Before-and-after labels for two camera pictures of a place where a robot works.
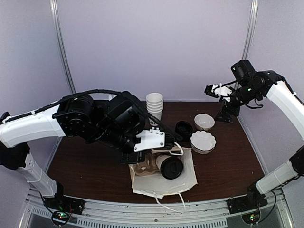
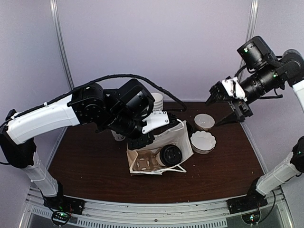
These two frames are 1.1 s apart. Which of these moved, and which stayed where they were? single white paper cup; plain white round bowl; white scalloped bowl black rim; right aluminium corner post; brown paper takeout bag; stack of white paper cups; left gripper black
Moved: brown paper takeout bag; left gripper black
Stayed: stack of white paper cups; single white paper cup; white scalloped bowl black rim; right aluminium corner post; plain white round bowl
